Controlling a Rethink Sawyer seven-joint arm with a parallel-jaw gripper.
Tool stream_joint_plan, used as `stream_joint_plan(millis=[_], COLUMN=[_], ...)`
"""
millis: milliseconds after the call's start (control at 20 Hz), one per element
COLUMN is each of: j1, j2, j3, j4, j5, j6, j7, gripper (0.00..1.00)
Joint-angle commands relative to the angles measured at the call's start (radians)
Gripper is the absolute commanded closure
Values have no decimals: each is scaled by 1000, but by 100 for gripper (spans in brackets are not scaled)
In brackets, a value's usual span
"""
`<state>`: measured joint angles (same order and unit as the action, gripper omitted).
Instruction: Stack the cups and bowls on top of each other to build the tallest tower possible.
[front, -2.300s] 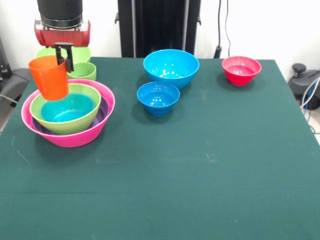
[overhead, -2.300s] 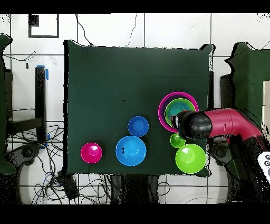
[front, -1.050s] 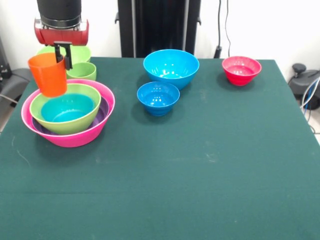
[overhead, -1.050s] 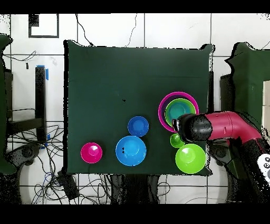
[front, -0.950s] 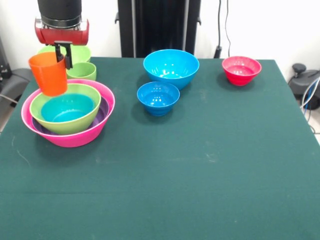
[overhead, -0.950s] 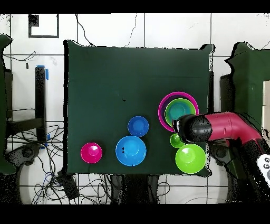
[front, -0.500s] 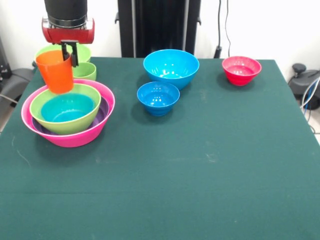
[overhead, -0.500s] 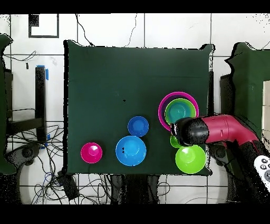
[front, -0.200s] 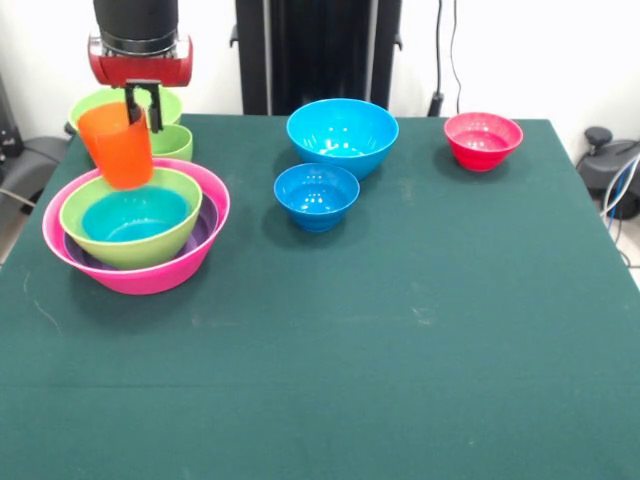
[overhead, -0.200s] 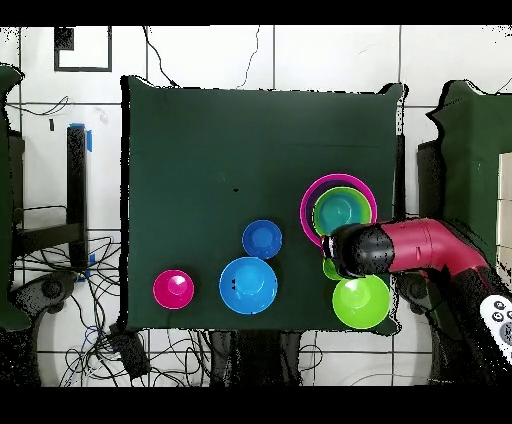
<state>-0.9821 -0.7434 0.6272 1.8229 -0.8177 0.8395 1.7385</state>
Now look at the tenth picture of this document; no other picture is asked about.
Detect small dark blue bowl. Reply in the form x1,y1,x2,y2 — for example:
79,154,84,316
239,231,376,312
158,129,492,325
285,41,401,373
241,219,284,261

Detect bundle of floor cables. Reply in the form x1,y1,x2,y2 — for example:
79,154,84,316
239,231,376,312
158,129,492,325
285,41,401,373
15,235,213,387

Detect black post with blue tape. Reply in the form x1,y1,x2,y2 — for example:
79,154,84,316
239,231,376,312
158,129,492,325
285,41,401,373
13,123,94,273

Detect green bowl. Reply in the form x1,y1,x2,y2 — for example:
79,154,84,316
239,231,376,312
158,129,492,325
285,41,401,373
331,274,392,330
312,185,373,237

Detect large pink bowl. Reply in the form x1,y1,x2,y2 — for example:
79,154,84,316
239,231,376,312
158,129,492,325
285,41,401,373
299,172,378,249

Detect light blue straight-sided bowl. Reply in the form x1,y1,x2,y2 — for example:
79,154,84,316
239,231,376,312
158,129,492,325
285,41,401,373
318,197,364,231

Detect small pink bowl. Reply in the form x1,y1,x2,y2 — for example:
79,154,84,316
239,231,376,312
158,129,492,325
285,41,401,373
152,268,196,310

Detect dark green table cloth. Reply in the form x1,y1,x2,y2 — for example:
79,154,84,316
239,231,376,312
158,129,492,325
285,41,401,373
120,75,409,335

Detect large blue bowl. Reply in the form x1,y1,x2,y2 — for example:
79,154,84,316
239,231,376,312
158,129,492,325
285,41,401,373
218,256,279,316

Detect thin black floor cable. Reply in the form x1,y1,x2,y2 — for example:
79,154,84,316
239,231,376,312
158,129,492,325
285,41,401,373
142,26,179,87
235,26,261,90

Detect purple bowl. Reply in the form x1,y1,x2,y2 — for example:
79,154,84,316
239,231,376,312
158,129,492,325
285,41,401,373
302,177,375,241

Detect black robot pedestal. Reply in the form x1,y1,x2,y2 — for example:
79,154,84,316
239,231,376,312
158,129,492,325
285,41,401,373
207,329,305,387

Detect white boxes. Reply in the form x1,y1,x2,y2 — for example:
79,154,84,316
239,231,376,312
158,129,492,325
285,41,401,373
495,151,512,285

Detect green cup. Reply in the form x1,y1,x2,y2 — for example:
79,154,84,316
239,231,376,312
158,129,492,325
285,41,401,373
322,257,346,281

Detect black square floor frame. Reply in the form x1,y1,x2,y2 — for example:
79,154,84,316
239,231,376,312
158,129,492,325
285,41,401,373
53,26,113,73

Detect black power adapter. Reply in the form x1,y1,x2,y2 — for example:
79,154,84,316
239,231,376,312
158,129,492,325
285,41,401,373
109,323,153,381

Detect green-clothed side table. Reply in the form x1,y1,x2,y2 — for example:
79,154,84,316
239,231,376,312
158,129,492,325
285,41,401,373
0,63,31,333
417,79,512,341

